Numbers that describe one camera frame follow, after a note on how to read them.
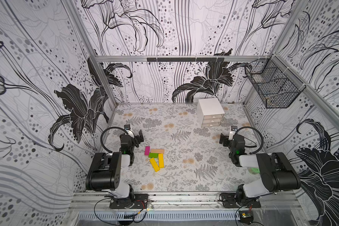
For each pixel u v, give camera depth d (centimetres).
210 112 96
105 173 45
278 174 45
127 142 70
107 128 73
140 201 73
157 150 91
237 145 71
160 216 69
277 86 90
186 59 92
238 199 66
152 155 89
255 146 74
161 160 87
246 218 69
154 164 86
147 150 92
